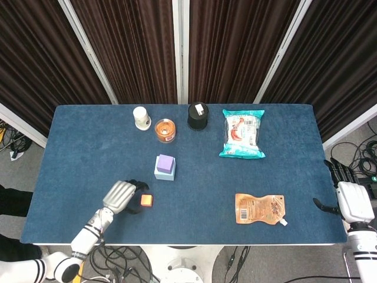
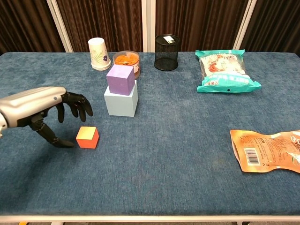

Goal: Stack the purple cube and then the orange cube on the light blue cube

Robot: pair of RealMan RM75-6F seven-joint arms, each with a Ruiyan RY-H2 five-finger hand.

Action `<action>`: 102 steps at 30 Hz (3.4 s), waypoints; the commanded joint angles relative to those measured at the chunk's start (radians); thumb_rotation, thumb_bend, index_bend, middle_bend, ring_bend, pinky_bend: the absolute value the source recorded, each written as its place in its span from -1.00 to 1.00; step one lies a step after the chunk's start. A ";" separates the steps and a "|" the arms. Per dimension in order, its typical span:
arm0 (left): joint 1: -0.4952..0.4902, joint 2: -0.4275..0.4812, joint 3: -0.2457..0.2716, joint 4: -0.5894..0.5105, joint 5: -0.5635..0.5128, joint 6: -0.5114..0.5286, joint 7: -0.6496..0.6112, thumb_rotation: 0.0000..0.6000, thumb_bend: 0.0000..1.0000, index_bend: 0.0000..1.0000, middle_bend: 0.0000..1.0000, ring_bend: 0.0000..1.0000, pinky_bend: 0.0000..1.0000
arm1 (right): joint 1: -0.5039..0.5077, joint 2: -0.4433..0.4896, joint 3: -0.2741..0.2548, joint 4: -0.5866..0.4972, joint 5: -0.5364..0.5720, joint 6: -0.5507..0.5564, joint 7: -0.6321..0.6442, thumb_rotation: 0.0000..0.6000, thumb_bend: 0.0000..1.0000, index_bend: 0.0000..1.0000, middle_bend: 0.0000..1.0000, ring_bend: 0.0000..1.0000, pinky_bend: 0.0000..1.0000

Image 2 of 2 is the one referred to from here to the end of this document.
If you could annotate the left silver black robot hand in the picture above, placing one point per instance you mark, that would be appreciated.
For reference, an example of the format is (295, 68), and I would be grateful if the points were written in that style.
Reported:
(30, 103)

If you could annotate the small orange yellow cube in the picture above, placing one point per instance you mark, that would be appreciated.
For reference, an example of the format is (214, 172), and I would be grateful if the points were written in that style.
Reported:
(87, 138)

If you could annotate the purple foam cube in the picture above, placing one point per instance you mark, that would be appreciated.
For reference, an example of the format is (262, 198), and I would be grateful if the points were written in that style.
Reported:
(119, 82)

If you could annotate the dark pleated partition panel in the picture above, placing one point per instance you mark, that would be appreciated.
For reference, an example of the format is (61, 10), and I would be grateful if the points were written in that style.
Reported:
(105, 21)
(274, 23)
(28, 25)
(199, 21)

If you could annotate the white floral paper cup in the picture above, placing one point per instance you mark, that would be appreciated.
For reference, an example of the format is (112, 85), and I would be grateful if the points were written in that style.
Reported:
(98, 55)

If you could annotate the large light blue cube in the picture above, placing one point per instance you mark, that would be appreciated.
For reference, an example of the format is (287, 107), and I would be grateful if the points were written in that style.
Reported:
(122, 105)

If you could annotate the clear jar of orange toothpicks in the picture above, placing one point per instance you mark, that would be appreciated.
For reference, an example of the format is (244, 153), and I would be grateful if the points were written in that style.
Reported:
(127, 58)

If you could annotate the black mesh pen holder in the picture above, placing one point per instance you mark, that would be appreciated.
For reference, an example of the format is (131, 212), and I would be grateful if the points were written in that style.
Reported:
(166, 55)

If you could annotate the blue table cloth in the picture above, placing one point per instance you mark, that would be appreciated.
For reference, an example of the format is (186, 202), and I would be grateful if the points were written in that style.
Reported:
(175, 152)

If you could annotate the teal snack bag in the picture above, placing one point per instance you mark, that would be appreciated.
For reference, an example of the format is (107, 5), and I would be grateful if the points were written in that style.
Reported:
(225, 75)

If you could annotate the orange spout pouch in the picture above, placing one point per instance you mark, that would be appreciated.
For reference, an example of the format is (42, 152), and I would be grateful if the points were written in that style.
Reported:
(264, 152)

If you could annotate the white table frame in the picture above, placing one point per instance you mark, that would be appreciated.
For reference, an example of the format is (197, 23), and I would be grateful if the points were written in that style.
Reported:
(150, 219)

